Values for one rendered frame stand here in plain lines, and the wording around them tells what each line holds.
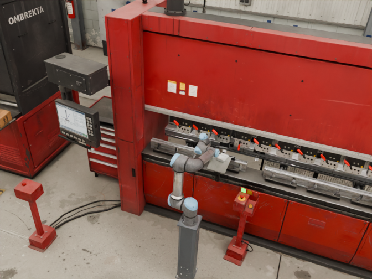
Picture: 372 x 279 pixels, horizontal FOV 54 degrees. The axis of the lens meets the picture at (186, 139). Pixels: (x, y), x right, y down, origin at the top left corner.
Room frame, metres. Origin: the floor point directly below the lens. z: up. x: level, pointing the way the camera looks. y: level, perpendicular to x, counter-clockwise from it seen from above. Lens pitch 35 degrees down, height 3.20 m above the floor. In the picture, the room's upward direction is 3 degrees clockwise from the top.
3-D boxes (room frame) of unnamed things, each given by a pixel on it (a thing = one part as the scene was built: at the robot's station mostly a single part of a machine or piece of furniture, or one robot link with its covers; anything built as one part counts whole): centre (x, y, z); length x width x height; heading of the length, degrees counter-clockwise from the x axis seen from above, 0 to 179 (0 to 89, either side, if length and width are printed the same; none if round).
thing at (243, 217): (2.55, -0.61, 0.39); 0.05 x 0.05 x 0.54; 64
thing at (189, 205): (2.26, -0.06, 0.94); 0.13 x 0.12 x 0.14; 64
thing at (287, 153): (2.76, -0.93, 1.26); 0.15 x 0.09 x 0.17; 71
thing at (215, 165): (2.81, -0.34, 1.00); 0.26 x 0.18 x 0.01; 161
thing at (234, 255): (2.52, -0.59, 0.06); 0.25 x 0.20 x 0.12; 154
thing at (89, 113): (2.78, 0.97, 1.42); 0.45 x 0.12 x 0.36; 61
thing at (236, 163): (2.93, -0.44, 0.92); 0.39 x 0.06 x 0.10; 71
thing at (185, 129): (3.09, 0.02, 1.26); 0.15 x 0.09 x 0.17; 71
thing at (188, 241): (2.25, -0.07, 0.39); 0.18 x 0.18 x 0.77; 72
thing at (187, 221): (2.25, -0.07, 0.82); 0.15 x 0.15 x 0.10
